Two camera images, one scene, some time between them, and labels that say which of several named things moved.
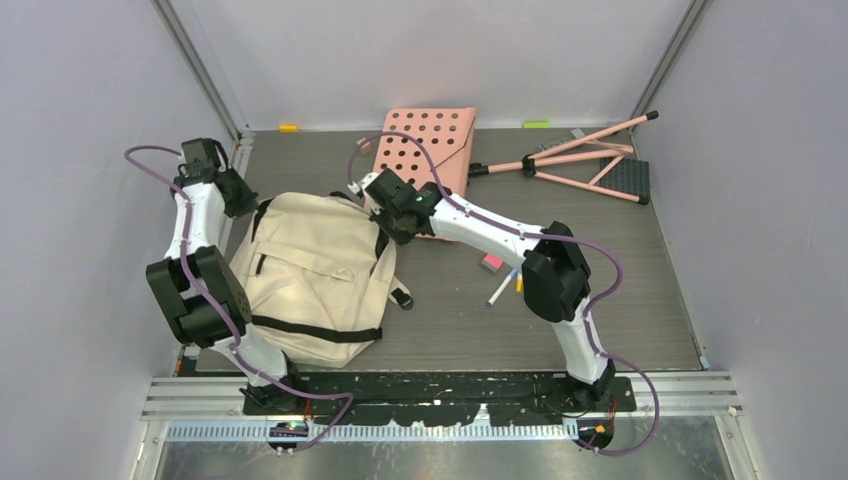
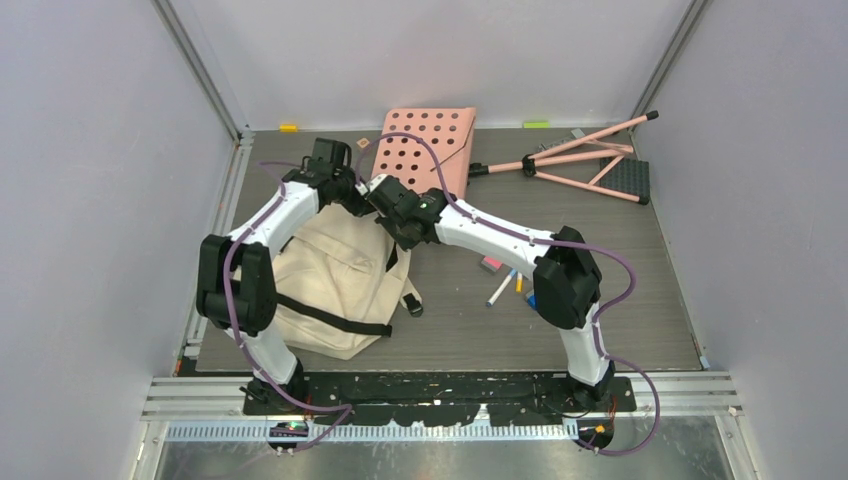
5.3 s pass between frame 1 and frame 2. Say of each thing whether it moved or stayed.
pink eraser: stayed
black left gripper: moved
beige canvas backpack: stayed
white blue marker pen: stayed
